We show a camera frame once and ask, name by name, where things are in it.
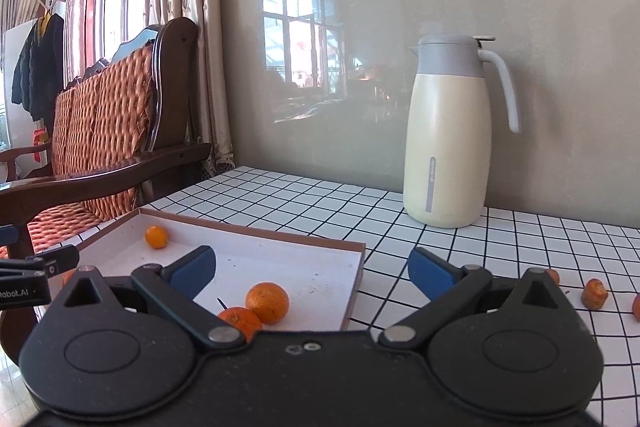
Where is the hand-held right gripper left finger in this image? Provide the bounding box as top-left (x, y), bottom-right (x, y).
top-left (50, 245), bottom-right (246, 351)

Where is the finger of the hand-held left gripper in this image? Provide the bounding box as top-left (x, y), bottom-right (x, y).
top-left (0, 226), bottom-right (21, 256)
top-left (0, 245), bottom-right (80, 281)

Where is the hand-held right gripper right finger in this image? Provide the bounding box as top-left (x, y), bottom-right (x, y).
top-left (378, 248), bottom-right (574, 351)

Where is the small orange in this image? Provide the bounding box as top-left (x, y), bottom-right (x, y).
top-left (145, 226), bottom-right (169, 250)

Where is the large orange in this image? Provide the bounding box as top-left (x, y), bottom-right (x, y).
top-left (245, 282), bottom-right (290, 325)

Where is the brown cardboard box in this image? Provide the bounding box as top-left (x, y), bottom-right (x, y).
top-left (60, 207), bottom-right (367, 334)

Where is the white checked tablecloth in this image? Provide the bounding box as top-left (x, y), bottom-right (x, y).
top-left (75, 165), bottom-right (640, 427)

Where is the cream thermos jug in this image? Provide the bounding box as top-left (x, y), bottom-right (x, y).
top-left (402, 33), bottom-right (522, 229)

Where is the orange woven chair cushion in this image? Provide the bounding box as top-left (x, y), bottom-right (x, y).
top-left (0, 44), bottom-right (161, 260)

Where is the dark hanging jacket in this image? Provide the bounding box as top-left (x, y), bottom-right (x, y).
top-left (11, 12), bottom-right (66, 124)

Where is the dark wooden chair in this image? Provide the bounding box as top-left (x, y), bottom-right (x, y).
top-left (0, 17), bottom-right (213, 358)

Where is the beige embroidered curtain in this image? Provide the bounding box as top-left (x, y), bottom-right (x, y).
top-left (65, 0), bottom-right (236, 188)

